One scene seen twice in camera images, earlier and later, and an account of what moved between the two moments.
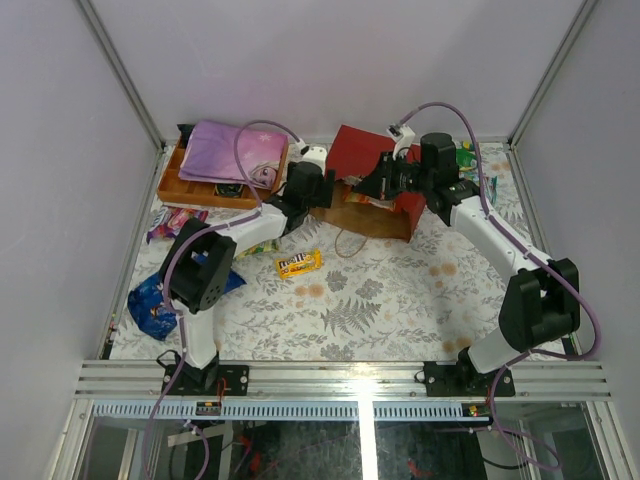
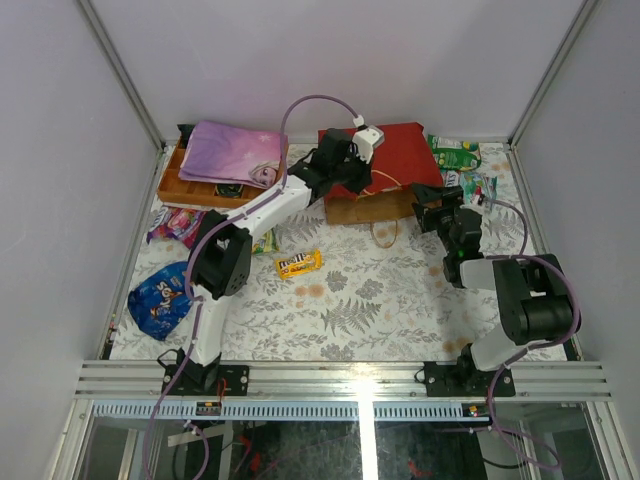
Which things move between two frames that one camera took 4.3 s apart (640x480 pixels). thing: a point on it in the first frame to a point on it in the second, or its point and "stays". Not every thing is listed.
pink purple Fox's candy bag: [169, 220] stays
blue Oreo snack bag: [148, 307] stays
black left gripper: [327, 188] to [357, 177]
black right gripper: [376, 184] to [426, 193]
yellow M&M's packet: [291, 266] stays
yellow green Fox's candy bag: [261, 248] stays
